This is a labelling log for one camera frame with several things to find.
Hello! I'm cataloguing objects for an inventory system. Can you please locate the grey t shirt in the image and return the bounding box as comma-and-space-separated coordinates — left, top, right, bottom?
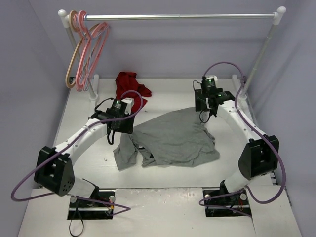
113, 107, 220, 170

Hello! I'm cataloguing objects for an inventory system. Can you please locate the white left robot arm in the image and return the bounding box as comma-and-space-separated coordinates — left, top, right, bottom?
34, 98, 134, 207

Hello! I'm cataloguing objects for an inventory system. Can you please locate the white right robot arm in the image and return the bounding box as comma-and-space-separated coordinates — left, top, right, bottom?
194, 76, 279, 203

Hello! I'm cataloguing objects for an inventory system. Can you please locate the red t shirt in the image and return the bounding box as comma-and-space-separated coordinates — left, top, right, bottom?
115, 72, 152, 112

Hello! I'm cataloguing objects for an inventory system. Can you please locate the pink plastic hanger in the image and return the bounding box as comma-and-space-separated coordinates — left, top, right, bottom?
75, 10, 111, 92

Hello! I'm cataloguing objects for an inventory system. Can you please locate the white metal clothes rack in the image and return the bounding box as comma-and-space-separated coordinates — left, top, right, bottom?
58, 6, 286, 112

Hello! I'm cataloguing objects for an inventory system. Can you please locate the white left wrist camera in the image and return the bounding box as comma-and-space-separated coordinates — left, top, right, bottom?
122, 98, 134, 110

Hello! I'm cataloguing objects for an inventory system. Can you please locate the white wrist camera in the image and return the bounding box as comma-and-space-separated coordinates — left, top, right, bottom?
203, 75, 218, 83
122, 98, 134, 110

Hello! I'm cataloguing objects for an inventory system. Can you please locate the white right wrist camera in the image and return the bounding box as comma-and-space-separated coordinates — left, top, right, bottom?
203, 75, 218, 83

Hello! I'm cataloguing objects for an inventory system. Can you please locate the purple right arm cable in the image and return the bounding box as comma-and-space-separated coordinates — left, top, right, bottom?
198, 61, 287, 219

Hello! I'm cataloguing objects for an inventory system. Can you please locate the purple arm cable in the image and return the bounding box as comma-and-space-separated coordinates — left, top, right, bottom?
198, 61, 287, 219
10, 90, 144, 219

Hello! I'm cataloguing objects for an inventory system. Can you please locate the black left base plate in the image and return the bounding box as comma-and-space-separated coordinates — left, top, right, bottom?
67, 198, 114, 220

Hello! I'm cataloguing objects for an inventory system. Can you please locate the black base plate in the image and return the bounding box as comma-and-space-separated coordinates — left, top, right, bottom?
67, 198, 114, 220
199, 189, 252, 218

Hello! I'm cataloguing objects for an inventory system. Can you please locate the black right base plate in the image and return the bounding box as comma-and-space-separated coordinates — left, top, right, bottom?
199, 189, 252, 218

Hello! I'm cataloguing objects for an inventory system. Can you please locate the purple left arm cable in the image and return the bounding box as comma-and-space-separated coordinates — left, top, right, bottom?
10, 90, 144, 219

